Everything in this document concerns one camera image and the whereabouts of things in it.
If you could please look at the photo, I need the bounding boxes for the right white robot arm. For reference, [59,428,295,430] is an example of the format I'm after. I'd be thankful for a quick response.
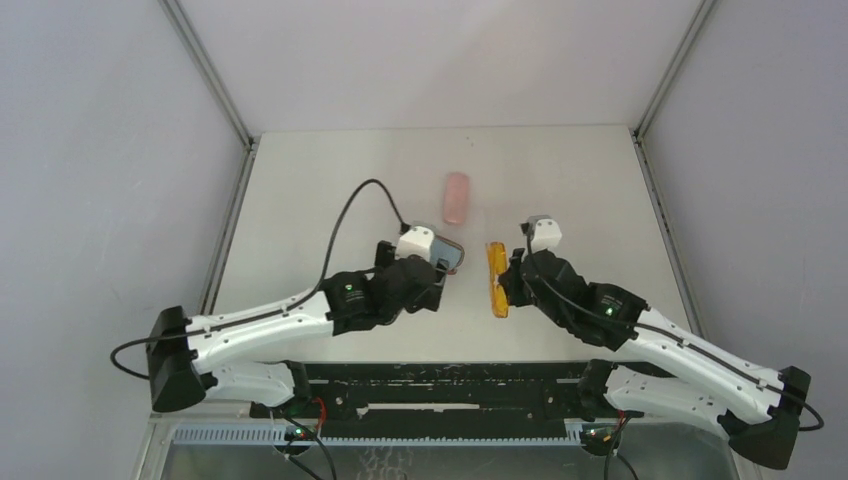
[487,242,811,470]

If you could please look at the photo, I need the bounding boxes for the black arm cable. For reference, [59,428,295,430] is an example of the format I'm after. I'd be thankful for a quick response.
[519,221,826,433]
[109,178,412,382]

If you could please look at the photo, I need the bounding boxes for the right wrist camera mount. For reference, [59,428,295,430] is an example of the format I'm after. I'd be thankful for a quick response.
[521,215,562,252]

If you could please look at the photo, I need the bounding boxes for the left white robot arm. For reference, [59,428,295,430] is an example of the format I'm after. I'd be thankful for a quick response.
[145,241,451,413]

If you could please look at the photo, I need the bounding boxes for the aluminium frame post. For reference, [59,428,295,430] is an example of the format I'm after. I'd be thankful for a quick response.
[632,0,720,144]
[160,0,256,150]

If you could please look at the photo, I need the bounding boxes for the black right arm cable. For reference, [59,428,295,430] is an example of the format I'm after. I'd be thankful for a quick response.
[519,221,826,433]

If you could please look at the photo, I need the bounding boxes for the light blue cloth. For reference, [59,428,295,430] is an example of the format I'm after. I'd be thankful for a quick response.
[430,238,463,270]

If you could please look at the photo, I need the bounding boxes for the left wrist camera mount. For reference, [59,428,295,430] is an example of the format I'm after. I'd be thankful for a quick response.
[395,225,436,262]

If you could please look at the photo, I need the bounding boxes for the orange translucent sunglasses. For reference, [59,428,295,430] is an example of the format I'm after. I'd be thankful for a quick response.
[486,242,509,318]

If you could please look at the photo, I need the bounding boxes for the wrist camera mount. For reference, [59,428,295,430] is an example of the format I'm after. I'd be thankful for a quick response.
[395,225,436,262]
[521,215,562,252]

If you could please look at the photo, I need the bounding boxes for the aluminium frame post right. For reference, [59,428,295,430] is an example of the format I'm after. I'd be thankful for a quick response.
[632,0,720,144]

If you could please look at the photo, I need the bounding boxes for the pink glasses case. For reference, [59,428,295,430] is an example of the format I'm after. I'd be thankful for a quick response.
[442,172,470,226]

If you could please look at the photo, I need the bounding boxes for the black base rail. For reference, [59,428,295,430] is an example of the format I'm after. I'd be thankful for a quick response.
[249,362,620,441]

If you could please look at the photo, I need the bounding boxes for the aluminium frame post left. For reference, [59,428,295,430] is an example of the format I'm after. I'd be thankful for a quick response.
[160,0,256,150]

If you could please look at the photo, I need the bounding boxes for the brown glasses case red stripe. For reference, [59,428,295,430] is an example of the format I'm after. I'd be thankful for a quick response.
[429,235,466,277]

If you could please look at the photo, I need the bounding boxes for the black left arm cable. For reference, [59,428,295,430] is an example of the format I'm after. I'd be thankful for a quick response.
[109,178,412,382]

